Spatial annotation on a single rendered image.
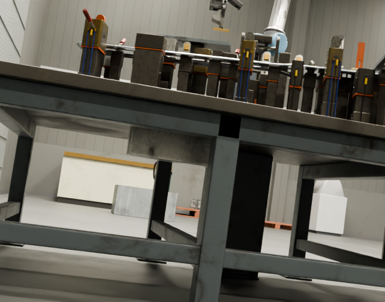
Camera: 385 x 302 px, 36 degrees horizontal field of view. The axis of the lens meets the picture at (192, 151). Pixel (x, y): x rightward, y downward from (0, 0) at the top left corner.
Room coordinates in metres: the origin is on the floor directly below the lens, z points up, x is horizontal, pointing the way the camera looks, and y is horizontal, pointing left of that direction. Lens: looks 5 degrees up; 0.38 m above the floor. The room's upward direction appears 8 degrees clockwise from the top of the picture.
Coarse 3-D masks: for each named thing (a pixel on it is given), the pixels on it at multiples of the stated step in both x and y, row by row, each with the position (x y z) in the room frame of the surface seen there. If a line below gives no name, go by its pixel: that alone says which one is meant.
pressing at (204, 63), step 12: (108, 48) 2.62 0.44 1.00; (120, 48) 2.60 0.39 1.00; (132, 48) 2.53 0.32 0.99; (168, 60) 2.70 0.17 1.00; (192, 60) 2.63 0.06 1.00; (204, 60) 2.60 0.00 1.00; (216, 60) 2.57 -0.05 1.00; (228, 60) 2.54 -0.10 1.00; (288, 72) 2.61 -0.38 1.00; (348, 72) 2.46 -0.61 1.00
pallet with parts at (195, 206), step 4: (192, 200) 12.55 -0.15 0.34; (196, 200) 12.53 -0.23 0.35; (200, 200) 12.58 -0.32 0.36; (192, 204) 12.56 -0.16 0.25; (196, 204) 12.53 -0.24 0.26; (176, 208) 11.84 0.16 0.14; (180, 208) 11.85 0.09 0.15; (184, 208) 11.91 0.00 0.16; (188, 208) 12.61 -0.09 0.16; (192, 208) 12.54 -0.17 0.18; (196, 208) 12.55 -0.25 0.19; (192, 212) 12.27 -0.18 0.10; (196, 212) 11.89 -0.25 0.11; (188, 216) 11.88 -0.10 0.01; (192, 216) 11.89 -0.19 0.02; (196, 216) 11.89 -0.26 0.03
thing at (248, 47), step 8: (248, 48) 2.35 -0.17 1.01; (240, 56) 2.36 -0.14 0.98; (248, 56) 2.35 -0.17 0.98; (240, 64) 2.36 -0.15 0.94; (248, 64) 2.35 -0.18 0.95; (240, 72) 2.37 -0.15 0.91; (248, 72) 2.35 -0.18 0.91; (240, 80) 2.35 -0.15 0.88; (248, 80) 2.36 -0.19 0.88; (240, 88) 2.36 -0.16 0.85; (248, 88) 2.40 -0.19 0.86; (240, 96) 2.36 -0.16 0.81
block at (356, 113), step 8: (360, 72) 2.29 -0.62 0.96; (368, 72) 2.29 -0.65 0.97; (360, 80) 2.29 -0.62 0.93; (368, 80) 2.29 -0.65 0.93; (360, 88) 2.29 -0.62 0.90; (368, 88) 2.29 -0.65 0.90; (352, 96) 2.37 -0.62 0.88; (360, 96) 2.30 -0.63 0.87; (368, 96) 2.30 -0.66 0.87; (360, 104) 2.30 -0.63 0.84; (368, 104) 2.30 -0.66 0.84; (352, 112) 2.36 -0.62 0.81; (360, 112) 2.30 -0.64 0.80; (368, 112) 2.30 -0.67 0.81; (360, 120) 2.28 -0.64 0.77; (368, 120) 2.29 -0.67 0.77
